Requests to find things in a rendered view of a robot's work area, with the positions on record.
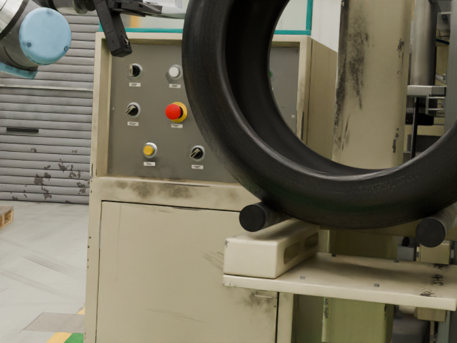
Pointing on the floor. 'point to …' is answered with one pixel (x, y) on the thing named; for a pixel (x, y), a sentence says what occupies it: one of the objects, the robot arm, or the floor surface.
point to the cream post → (368, 142)
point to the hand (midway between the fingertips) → (186, 16)
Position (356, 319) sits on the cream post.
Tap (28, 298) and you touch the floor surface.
